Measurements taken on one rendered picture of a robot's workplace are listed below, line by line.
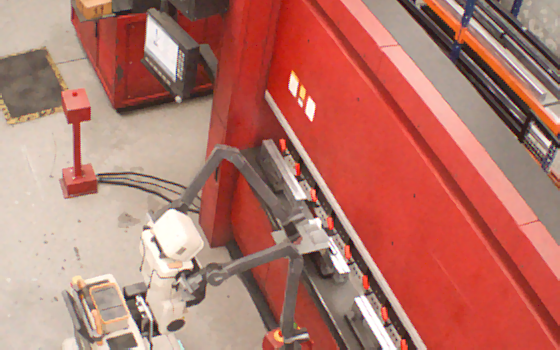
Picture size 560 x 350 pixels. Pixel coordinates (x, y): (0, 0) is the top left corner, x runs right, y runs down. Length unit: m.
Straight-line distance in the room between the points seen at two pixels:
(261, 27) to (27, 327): 2.31
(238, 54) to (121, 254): 1.71
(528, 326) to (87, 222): 3.49
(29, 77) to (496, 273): 4.71
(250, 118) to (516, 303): 2.34
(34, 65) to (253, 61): 2.87
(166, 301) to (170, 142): 2.36
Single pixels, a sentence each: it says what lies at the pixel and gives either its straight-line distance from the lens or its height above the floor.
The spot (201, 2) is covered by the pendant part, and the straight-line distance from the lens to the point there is 4.40.
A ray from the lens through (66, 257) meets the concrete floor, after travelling 5.50.
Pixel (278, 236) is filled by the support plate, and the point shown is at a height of 1.00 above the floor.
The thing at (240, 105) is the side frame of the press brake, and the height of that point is 1.23.
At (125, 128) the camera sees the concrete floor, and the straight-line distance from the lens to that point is 6.39.
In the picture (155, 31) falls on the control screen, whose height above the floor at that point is 1.51.
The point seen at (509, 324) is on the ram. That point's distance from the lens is 3.13.
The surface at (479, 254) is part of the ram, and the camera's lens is 3.18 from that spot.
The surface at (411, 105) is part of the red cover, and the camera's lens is 3.36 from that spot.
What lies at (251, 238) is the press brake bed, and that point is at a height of 0.45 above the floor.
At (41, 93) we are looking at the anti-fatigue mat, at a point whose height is 0.01.
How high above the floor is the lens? 4.21
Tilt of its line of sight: 42 degrees down
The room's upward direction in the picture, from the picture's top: 11 degrees clockwise
